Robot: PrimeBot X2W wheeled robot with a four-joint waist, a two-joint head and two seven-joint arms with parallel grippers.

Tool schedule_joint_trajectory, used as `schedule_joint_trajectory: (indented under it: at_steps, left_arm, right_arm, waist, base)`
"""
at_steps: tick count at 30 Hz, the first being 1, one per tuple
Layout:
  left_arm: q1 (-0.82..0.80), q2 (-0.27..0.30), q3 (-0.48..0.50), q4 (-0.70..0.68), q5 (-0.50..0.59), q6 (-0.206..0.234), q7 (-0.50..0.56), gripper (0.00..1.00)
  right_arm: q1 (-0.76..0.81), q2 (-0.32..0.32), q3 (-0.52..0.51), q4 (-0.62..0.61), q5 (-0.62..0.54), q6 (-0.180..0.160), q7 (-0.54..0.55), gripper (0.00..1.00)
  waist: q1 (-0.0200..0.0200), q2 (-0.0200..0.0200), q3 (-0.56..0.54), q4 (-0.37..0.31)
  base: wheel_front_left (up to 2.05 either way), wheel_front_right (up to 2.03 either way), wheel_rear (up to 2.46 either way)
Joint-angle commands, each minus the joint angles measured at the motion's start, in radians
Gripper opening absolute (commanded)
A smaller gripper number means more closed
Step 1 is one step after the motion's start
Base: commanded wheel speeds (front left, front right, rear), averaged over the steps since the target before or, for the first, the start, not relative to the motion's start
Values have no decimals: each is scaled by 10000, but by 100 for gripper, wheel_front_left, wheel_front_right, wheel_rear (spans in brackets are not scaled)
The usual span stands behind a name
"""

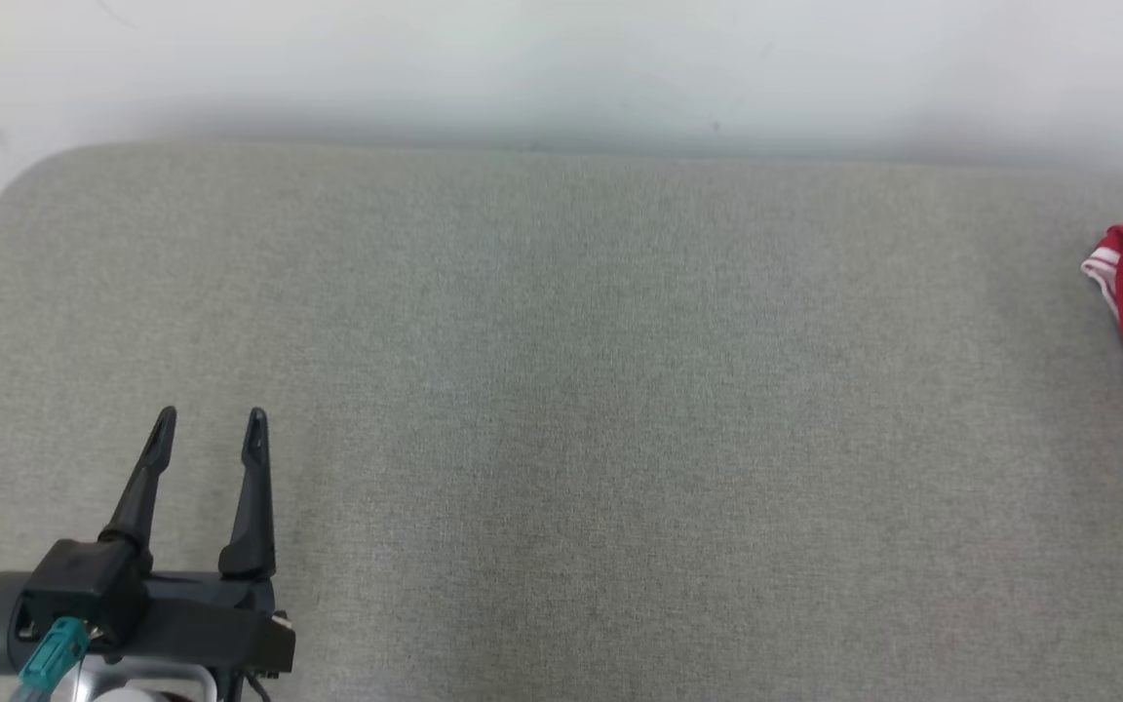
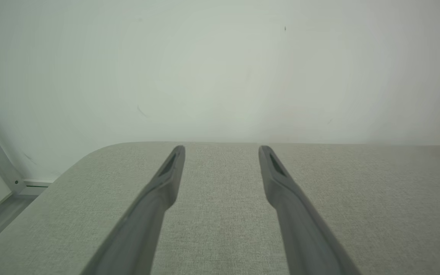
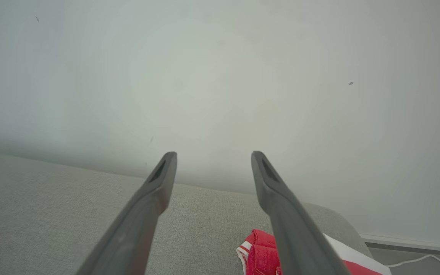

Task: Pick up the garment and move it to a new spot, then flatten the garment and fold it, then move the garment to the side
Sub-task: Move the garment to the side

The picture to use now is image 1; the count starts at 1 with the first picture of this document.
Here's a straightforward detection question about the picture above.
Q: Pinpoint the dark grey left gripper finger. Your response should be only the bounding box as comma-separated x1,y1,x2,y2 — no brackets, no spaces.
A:
218,407,277,578
98,407,177,552

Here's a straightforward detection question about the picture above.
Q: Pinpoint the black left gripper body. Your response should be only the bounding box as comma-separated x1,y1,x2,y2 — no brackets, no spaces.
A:
123,577,296,676

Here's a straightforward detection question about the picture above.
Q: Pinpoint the teal cable connector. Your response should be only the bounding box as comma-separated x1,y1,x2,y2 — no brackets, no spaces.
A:
18,616,90,688

